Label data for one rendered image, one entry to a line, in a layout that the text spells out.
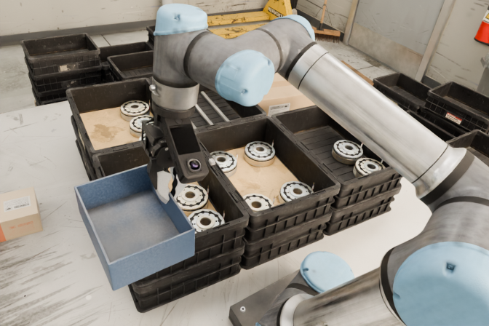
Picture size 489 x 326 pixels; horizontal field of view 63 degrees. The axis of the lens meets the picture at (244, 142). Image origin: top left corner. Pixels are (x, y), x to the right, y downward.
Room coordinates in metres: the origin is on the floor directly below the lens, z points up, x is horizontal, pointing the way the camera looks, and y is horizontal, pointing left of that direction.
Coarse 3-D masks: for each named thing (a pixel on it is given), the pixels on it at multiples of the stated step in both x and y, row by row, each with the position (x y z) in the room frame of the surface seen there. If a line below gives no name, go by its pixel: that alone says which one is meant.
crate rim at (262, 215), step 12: (252, 120) 1.16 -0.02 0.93; (204, 132) 1.05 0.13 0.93; (312, 156) 0.99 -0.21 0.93; (216, 168) 0.88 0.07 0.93; (324, 168) 0.94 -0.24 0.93; (228, 180) 0.83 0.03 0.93; (336, 180) 0.89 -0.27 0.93; (324, 192) 0.83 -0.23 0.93; (336, 192) 0.86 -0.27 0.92; (288, 204) 0.77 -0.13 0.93; (300, 204) 0.79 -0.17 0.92; (252, 216) 0.71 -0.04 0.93; (264, 216) 0.73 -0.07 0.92
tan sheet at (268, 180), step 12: (240, 156) 1.08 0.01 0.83; (240, 168) 1.01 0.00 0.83; (252, 168) 1.02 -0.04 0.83; (264, 168) 1.03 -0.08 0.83; (276, 168) 1.04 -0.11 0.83; (240, 180) 0.95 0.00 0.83; (252, 180) 0.96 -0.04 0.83; (264, 180) 0.97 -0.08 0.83; (276, 180) 0.98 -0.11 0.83; (288, 180) 0.98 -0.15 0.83; (240, 192) 0.90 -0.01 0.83; (252, 192) 0.91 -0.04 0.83; (264, 192) 0.91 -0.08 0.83; (276, 192) 0.92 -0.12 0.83; (276, 204) 0.87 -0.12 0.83
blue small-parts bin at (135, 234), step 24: (144, 168) 0.62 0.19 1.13; (96, 192) 0.56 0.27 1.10; (120, 192) 0.58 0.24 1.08; (144, 192) 0.61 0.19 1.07; (96, 216) 0.53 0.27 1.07; (120, 216) 0.54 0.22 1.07; (144, 216) 0.54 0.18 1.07; (168, 216) 0.55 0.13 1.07; (96, 240) 0.43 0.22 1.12; (120, 240) 0.48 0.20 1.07; (144, 240) 0.48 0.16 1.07; (168, 240) 0.44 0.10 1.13; (192, 240) 0.46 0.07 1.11; (120, 264) 0.39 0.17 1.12; (144, 264) 0.41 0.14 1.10; (168, 264) 0.44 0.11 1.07
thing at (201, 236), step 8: (136, 144) 0.95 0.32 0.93; (104, 152) 0.89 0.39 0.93; (112, 152) 0.89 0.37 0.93; (120, 152) 0.91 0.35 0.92; (96, 160) 0.85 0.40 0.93; (208, 160) 0.91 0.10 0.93; (96, 168) 0.82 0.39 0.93; (104, 176) 0.79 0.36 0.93; (216, 176) 0.85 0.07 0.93; (224, 184) 0.82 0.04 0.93; (232, 192) 0.79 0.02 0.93; (232, 200) 0.76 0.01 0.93; (240, 208) 0.73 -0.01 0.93; (248, 216) 0.71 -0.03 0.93; (224, 224) 0.67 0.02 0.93; (232, 224) 0.68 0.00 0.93; (240, 224) 0.69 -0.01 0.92; (200, 232) 0.64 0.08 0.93; (208, 232) 0.64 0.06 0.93; (216, 232) 0.65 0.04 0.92; (224, 232) 0.66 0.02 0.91; (200, 240) 0.63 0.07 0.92
